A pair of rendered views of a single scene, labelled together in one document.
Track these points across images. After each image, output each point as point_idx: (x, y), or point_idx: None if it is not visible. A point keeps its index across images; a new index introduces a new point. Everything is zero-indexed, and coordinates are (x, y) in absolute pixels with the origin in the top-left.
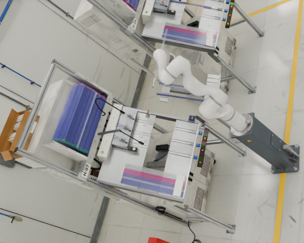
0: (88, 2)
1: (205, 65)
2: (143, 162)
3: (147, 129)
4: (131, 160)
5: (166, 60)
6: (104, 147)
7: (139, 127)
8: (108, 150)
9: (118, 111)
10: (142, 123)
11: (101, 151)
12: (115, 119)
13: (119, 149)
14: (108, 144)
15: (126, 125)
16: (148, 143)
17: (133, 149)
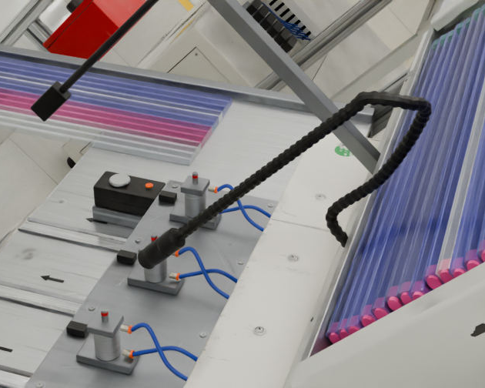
0: None
1: None
2: (78, 164)
3: None
4: (149, 174)
5: None
6: (329, 168)
7: (43, 340)
8: (299, 159)
9: (211, 376)
10: (10, 362)
11: (352, 155)
12: (248, 316)
13: None
14: (304, 179)
15: (144, 245)
16: (10, 240)
17: (121, 175)
